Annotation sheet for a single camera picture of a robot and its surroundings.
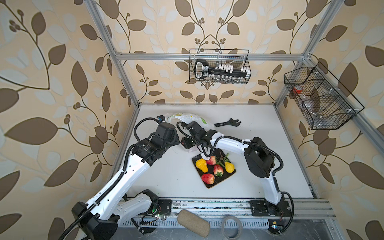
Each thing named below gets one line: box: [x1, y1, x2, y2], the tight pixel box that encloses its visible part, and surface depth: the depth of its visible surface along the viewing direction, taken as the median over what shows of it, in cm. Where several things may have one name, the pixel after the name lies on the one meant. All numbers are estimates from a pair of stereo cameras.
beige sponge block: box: [177, 209, 211, 238], surface depth 69 cm
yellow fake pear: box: [195, 158, 209, 173], surface depth 86 cm
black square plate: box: [192, 148, 237, 189], surface depth 86 cm
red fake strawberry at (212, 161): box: [206, 155, 217, 166], surface depth 87 cm
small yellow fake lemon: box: [224, 161, 235, 173], surface depth 85 cm
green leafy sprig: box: [215, 151, 229, 167], surface depth 88 cm
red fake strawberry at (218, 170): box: [213, 164, 224, 177], surface depth 84 cm
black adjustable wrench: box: [214, 118, 241, 127], surface depth 110 cm
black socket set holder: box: [194, 59, 252, 79], surface depth 84 cm
